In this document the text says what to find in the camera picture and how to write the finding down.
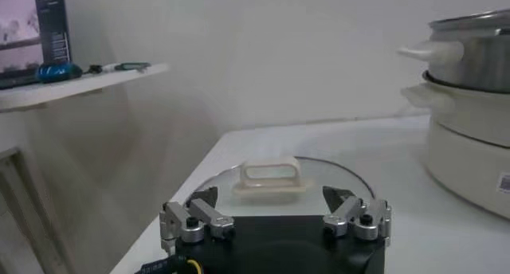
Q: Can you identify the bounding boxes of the cream electric cooker pot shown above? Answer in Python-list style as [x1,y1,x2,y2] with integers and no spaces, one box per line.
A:
[400,71,510,221]

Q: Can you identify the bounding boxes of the black looped cable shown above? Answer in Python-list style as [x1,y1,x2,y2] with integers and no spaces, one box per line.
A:
[82,63,105,76]

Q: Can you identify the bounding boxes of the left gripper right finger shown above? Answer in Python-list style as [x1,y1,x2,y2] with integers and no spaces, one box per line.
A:
[321,185,394,248]

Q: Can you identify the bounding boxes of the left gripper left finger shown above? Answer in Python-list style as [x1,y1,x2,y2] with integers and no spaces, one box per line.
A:
[159,186,236,256]

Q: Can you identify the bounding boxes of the white side table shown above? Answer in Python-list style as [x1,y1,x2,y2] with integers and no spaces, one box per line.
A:
[0,62,171,274]

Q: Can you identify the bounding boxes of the computer monitor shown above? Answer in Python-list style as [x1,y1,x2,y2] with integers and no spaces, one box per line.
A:
[0,0,73,92]

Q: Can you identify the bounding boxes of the blue computer mouse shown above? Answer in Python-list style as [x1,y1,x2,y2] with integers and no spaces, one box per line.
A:
[35,61,84,84]

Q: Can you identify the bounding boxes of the green flat gadget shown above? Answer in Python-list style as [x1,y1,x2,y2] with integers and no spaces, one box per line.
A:
[113,61,152,72]

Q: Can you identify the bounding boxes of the glass lid with cream handle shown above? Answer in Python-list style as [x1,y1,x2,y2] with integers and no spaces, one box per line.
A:
[194,155,375,221]

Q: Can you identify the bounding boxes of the perforated steel steamer basket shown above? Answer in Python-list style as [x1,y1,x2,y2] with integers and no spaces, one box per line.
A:
[397,8,510,94]

